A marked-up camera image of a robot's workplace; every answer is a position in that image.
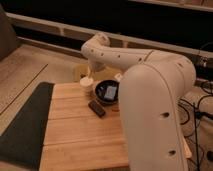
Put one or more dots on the grey couch corner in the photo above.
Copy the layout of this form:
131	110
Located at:
8	39

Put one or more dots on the dark grey floor mat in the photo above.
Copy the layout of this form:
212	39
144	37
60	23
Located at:
22	141

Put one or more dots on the small white object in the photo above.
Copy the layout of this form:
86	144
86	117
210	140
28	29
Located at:
118	77

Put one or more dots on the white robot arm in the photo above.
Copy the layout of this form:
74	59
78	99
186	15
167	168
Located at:
153	81

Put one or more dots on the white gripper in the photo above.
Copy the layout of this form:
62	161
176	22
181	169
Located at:
94	67

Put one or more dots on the black bowl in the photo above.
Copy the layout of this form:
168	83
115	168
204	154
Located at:
100	90

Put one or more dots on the white ceramic cup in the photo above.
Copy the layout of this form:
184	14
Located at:
87	84

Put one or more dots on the black rectangular remote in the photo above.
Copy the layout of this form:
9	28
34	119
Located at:
96	108

